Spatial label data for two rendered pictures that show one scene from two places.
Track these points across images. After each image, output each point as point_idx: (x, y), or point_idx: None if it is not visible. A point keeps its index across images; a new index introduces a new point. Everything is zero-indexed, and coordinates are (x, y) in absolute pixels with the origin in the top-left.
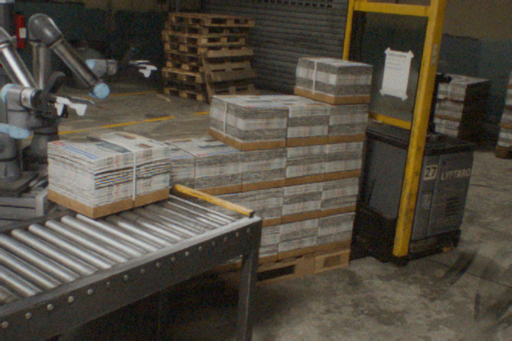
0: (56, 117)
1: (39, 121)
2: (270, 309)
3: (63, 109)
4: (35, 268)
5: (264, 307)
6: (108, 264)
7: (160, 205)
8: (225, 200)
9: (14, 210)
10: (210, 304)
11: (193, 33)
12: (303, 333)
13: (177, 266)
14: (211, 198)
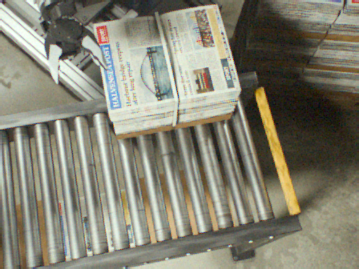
0: (62, 60)
1: (76, 6)
2: (352, 154)
3: (75, 49)
4: (10, 225)
5: (348, 148)
6: (74, 252)
7: (215, 124)
8: (285, 166)
9: (90, 29)
10: (300, 115)
11: None
12: (356, 206)
13: (155, 261)
14: (273, 150)
